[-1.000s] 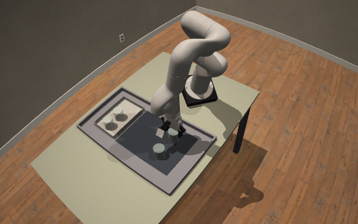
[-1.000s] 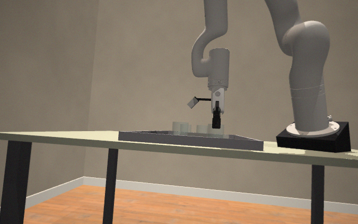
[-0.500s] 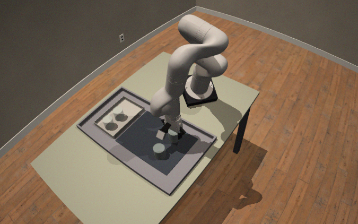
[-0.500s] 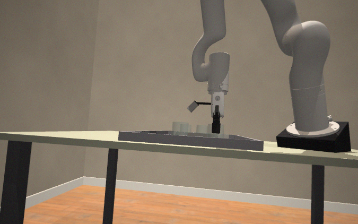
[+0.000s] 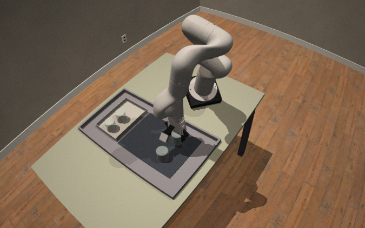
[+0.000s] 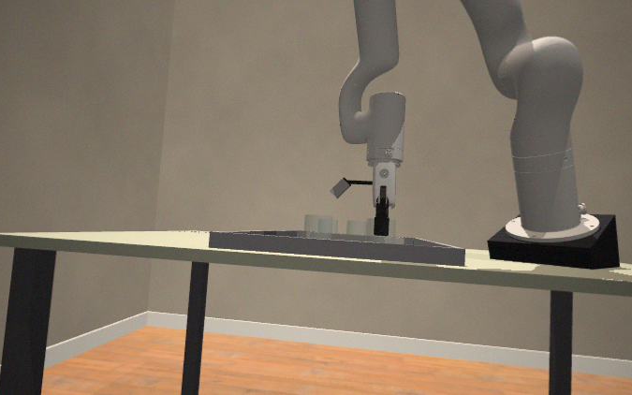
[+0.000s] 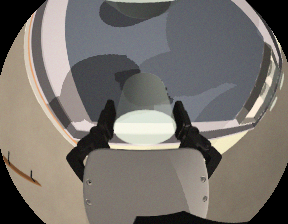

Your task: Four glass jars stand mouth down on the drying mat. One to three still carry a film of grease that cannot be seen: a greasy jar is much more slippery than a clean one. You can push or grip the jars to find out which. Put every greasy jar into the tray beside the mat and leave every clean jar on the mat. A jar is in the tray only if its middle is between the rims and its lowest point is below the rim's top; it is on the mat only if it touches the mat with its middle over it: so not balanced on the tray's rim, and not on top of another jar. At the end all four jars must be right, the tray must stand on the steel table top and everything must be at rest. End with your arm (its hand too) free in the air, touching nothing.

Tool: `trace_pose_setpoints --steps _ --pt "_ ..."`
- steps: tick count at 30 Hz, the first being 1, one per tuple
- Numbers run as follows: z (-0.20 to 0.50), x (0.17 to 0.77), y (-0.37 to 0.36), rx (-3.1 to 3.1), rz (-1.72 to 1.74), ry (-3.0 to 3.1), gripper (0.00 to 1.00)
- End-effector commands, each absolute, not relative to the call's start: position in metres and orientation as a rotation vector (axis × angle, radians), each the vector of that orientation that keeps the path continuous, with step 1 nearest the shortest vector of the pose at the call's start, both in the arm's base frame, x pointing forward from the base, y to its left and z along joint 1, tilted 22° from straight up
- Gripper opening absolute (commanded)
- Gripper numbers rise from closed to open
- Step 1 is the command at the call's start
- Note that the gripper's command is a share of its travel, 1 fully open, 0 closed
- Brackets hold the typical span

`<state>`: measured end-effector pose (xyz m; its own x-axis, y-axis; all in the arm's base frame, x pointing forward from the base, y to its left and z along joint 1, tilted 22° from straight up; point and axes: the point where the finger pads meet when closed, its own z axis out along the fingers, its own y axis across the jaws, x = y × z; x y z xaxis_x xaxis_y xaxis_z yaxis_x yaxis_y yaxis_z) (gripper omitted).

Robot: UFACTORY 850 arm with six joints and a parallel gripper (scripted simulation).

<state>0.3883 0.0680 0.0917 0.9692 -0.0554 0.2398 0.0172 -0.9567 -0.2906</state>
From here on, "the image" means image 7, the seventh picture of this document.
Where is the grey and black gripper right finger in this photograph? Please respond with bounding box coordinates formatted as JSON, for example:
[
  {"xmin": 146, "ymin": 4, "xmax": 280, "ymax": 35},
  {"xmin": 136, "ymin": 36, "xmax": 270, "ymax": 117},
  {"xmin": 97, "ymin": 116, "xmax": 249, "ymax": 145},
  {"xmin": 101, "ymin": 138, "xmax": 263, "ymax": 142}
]
[{"xmin": 173, "ymin": 101, "xmax": 222, "ymax": 179}]

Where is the clear glass jar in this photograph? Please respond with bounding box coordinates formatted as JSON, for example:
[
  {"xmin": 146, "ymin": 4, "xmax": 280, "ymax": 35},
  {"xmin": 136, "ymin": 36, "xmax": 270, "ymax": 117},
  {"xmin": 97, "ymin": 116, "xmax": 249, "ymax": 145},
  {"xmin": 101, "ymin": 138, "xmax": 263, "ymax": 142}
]
[
  {"xmin": 103, "ymin": 0, "xmax": 182, "ymax": 19},
  {"xmin": 260, "ymin": 81, "xmax": 277, "ymax": 111},
  {"xmin": 113, "ymin": 73, "xmax": 176, "ymax": 145},
  {"xmin": 268, "ymin": 60, "xmax": 284, "ymax": 89}
]

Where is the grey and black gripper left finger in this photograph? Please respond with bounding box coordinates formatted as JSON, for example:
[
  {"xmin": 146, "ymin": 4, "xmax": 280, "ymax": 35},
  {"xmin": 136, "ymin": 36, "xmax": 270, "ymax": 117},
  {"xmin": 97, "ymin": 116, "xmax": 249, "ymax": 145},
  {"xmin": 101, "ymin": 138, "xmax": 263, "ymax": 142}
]
[{"xmin": 66, "ymin": 100, "xmax": 116, "ymax": 183}]

